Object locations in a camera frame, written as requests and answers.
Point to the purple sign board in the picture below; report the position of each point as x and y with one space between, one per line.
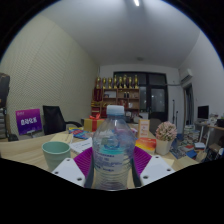
28 121

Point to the pile of books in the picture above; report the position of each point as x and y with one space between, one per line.
190 138

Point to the potted pink flowers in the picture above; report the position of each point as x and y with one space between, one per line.
166 130

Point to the beige flat box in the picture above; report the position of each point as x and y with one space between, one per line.
61 138

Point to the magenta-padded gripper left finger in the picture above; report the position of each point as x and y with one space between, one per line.
66 170

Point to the black box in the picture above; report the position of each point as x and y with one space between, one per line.
4 90

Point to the dark framed glass door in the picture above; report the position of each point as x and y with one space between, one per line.
156 98

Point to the colourful brochure stack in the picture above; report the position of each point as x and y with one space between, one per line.
79 133

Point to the pale green cup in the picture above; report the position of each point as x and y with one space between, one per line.
55 156

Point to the white air conditioner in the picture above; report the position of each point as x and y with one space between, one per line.
186 77

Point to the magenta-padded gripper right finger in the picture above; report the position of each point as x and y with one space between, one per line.
156 169

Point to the wooden desk white legs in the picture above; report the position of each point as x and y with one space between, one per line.
213 128

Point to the black computer monitor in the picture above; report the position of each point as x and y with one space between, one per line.
203 112

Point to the black tripod stand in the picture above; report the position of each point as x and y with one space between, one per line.
173 113

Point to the orange standing card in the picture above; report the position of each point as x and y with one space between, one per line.
143 128

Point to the wooden shelf unit with trophies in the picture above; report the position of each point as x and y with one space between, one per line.
116 95

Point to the white booklet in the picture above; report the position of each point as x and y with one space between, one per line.
81 146

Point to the black office chair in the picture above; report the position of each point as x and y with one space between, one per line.
52 119

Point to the clear plastic water bottle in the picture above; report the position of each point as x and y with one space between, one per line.
114 150

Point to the black tray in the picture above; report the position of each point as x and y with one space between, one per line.
220 122

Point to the red orange book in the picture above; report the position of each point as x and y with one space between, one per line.
146 145

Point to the ceiling tube light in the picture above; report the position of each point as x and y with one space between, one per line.
136 2

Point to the grey armchair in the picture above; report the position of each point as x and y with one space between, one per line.
155 125

